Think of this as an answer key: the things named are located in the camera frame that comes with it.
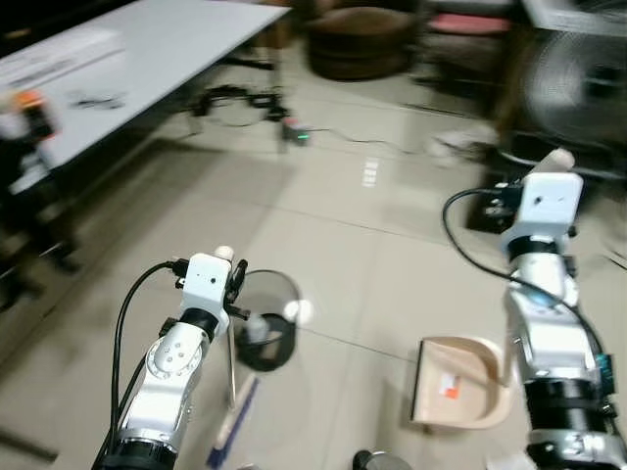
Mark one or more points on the blue bristle broom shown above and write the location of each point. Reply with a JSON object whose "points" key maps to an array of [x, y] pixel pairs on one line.
{"points": [[231, 421]]}

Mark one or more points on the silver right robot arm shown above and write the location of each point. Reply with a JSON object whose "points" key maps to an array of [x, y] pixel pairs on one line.
{"points": [[558, 343]]}

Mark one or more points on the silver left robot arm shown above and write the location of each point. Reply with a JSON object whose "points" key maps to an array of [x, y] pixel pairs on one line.
{"points": [[167, 377]]}

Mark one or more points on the round floor fan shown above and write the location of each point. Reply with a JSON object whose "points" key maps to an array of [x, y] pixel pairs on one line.
{"points": [[573, 88]]}

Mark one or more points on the black mesh trash bin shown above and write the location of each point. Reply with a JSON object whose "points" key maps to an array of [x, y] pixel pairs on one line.
{"points": [[272, 294]]}

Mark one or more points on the white bottle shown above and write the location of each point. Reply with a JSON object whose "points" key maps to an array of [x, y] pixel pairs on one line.
{"points": [[259, 329]]}

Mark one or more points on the white crumpled paper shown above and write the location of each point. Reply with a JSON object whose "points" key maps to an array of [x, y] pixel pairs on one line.
{"points": [[460, 147]]}

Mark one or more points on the red seat cushion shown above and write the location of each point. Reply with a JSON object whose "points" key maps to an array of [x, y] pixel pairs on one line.
{"points": [[470, 23]]}

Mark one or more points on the beige plastic dustpan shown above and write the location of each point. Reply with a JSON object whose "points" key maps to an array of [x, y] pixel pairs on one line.
{"points": [[460, 387]]}

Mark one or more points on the brown round ottoman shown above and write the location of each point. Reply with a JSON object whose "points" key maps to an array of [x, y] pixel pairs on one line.
{"points": [[361, 44]]}

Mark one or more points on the white table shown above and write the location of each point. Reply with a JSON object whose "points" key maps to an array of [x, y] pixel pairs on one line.
{"points": [[167, 49]]}

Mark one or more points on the orange and black device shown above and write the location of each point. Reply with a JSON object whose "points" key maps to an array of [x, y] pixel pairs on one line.
{"points": [[27, 122]]}

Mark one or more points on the long white box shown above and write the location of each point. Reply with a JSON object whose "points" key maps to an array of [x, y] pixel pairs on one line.
{"points": [[54, 57]]}

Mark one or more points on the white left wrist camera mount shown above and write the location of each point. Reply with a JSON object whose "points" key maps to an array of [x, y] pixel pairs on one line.
{"points": [[206, 284]]}

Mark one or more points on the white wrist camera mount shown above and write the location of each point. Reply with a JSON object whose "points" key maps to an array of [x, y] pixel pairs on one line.
{"points": [[547, 204], [206, 284]]}

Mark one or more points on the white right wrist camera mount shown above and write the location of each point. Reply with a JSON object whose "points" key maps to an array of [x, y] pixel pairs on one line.
{"points": [[547, 204]]}

